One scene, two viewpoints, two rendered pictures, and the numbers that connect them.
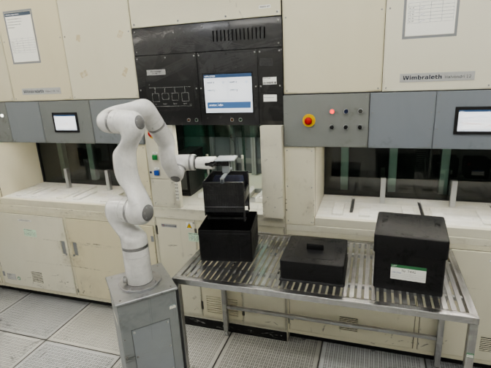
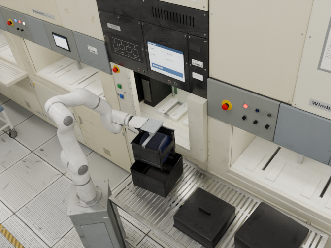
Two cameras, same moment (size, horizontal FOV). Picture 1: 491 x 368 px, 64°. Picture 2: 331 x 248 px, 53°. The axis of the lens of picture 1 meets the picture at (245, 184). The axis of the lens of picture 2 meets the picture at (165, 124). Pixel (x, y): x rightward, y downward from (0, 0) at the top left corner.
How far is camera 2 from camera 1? 1.25 m
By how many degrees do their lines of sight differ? 32
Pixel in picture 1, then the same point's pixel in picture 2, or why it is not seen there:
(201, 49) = (144, 19)
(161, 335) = (100, 229)
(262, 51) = (191, 38)
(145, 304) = (86, 215)
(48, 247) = not seen: hidden behind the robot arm
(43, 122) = (48, 36)
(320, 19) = (242, 25)
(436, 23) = not seen: outside the picture
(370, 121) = (277, 125)
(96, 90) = (76, 26)
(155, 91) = (114, 41)
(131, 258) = (78, 188)
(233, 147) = not seen: hidden behind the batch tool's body
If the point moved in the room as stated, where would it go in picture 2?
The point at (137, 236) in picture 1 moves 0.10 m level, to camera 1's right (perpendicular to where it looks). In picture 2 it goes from (80, 178) to (93, 181)
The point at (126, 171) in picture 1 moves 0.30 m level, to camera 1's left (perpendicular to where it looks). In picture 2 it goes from (65, 145) to (24, 136)
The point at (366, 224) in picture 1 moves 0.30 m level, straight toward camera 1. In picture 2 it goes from (266, 189) to (244, 222)
